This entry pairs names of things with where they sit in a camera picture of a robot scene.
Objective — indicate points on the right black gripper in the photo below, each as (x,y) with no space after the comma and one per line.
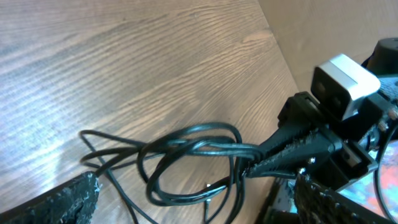
(333,152)

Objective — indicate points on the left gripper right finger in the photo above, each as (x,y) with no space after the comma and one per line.
(318,204)

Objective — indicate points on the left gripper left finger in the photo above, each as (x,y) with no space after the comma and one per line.
(72,202)

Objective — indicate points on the black USB cable short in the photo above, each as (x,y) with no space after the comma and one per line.
(109,153)

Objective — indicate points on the black USB cable long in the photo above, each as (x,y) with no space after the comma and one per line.
(206,139)

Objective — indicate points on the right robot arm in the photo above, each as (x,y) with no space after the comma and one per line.
(383,64)

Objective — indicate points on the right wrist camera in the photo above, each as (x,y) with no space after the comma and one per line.
(340,85)

